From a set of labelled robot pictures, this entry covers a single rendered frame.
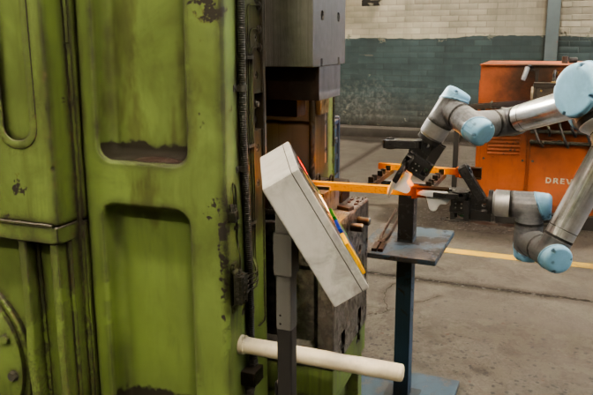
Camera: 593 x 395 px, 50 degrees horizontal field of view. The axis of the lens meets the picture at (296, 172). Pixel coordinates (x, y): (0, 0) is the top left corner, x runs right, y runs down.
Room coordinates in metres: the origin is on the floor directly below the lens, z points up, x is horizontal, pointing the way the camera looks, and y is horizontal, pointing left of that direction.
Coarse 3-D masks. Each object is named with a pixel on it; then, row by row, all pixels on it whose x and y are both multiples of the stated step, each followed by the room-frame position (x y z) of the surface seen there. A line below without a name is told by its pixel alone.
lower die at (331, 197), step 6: (318, 186) 1.91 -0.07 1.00; (324, 186) 1.91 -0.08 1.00; (324, 192) 1.87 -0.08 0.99; (330, 192) 1.91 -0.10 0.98; (336, 192) 1.97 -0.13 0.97; (324, 198) 1.85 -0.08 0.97; (330, 198) 1.91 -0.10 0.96; (336, 198) 1.97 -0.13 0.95; (330, 204) 1.91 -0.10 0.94; (336, 204) 1.97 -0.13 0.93
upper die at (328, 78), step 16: (336, 64) 1.96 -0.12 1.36; (272, 80) 1.86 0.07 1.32; (288, 80) 1.84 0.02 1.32; (304, 80) 1.82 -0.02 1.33; (320, 80) 1.82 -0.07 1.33; (336, 80) 1.96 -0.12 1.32; (272, 96) 1.86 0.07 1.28; (288, 96) 1.84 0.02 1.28; (304, 96) 1.82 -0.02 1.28; (320, 96) 1.82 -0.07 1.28
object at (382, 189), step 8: (320, 184) 1.92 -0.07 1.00; (328, 184) 1.91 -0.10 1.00; (336, 184) 1.90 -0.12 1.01; (344, 184) 1.90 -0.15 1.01; (352, 184) 1.89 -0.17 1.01; (360, 184) 1.88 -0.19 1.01; (368, 184) 1.88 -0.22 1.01; (376, 184) 1.88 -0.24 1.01; (384, 184) 1.88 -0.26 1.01; (416, 184) 1.84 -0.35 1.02; (368, 192) 1.87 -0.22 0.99; (376, 192) 1.86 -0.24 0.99; (384, 192) 1.85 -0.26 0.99; (392, 192) 1.84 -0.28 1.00; (400, 192) 1.83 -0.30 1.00; (416, 192) 1.81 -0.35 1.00
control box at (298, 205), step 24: (288, 144) 1.48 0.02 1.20; (264, 168) 1.35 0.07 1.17; (288, 168) 1.23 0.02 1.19; (264, 192) 1.18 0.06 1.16; (288, 192) 1.18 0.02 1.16; (312, 192) 1.19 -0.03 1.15; (288, 216) 1.18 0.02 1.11; (312, 216) 1.18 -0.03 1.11; (312, 240) 1.18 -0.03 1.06; (336, 240) 1.18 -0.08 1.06; (312, 264) 1.18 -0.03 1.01; (336, 264) 1.19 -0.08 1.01; (336, 288) 1.19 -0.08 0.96; (360, 288) 1.19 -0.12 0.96
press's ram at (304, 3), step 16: (272, 0) 1.80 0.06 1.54; (288, 0) 1.79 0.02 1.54; (304, 0) 1.77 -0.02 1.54; (320, 0) 1.82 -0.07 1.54; (336, 0) 1.95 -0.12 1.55; (272, 16) 1.80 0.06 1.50; (288, 16) 1.79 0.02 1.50; (304, 16) 1.77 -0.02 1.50; (320, 16) 1.82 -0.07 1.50; (336, 16) 1.95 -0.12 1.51; (272, 32) 1.80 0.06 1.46; (288, 32) 1.79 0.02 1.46; (304, 32) 1.77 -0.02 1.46; (320, 32) 1.82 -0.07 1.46; (336, 32) 1.96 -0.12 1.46; (272, 48) 1.80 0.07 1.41; (288, 48) 1.79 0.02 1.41; (304, 48) 1.77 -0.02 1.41; (320, 48) 1.82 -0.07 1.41; (336, 48) 1.96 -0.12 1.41; (272, 64) 1.80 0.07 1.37; (288, 64) 1.79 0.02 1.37; (304, 64) 1.77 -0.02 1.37; (320, 64) 1.84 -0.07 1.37
